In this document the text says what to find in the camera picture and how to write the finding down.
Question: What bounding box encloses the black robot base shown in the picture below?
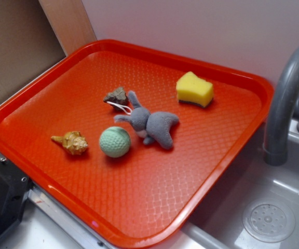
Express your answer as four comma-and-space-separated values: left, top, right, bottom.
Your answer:
0, 158, 32, 240

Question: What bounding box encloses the green dimpled ball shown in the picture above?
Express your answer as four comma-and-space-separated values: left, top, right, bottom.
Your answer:
99, 127, 131, 158

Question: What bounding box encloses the grey plush bunny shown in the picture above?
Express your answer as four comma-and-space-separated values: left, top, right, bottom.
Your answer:
107, 91, 179, 150

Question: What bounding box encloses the red plastic tray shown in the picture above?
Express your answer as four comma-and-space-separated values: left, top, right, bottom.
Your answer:
0, 40, 274, 248

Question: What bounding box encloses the grey rock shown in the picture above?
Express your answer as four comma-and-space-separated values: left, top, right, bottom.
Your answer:
103, 87, 129, 106

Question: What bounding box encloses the yellow sponge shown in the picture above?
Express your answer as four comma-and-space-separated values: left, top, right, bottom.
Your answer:
176, 72, 214, 108

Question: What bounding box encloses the brown seashell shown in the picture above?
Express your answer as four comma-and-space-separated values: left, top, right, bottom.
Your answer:
50, 131, 88, 156

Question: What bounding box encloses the grey toy sink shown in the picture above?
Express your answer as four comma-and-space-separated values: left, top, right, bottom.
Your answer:
180, 114, 299, 249

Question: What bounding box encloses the brown cardboard panel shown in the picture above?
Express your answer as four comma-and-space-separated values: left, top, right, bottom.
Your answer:
0, 1, 97, 104

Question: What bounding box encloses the grey toy faucet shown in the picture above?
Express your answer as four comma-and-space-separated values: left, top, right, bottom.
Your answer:
263, 47, 299, 166

